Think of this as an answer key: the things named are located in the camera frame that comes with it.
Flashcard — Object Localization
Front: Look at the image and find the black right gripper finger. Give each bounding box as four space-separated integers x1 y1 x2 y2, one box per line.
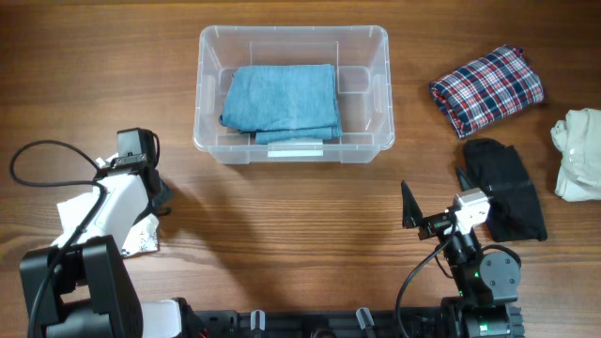
401 180 424 229
455 165 475 192

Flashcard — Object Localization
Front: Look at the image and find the plaid flannel cloth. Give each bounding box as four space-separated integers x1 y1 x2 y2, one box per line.
428 44 545 139

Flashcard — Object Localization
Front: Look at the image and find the white printed cloth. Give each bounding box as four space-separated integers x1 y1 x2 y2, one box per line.
53 174 159 257

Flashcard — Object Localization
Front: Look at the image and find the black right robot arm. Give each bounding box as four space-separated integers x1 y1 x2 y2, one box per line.
393 169 524 337

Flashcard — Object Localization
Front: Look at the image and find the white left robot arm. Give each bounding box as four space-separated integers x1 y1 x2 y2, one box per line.
20 152 204 337

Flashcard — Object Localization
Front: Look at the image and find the folded black cloth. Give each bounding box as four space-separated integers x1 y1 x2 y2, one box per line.
463 138 547 242

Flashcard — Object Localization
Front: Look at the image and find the crumpled cream cloth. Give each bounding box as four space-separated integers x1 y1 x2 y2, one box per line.
550 108 600 202

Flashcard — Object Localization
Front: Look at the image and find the clear plastic storage box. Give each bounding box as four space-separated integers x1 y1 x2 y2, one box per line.
193 25 395 164

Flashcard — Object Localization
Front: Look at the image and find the folded blue cloth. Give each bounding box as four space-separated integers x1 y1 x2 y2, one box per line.
220 64 343 145

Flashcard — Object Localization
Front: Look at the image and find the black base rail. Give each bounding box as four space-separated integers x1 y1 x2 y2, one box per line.
187 307 525 338

